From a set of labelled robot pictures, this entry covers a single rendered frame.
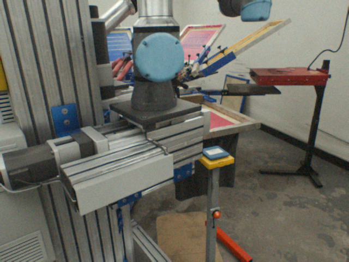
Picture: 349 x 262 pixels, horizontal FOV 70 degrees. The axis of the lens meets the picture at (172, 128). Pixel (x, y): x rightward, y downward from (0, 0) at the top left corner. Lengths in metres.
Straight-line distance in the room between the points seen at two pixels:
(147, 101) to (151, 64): 0.19
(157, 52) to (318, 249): 1.93
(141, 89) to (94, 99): 0.18
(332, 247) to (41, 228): 1.94
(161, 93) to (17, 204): 0.53
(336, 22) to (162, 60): 2.83
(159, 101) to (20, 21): 0.42
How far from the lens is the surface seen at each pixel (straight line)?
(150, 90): 0.76
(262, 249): 2.11
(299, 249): 2.19
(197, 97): 1.82
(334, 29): 3.32
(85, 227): 1.08
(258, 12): 0.72
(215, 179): 1.21
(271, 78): 2.38
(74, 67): 0.84
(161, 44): 0.60
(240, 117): 1.58
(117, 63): 2.57
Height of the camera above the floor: 1.48
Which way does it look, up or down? 21 degrees down
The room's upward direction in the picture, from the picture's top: 2 degrees counter-clockwise
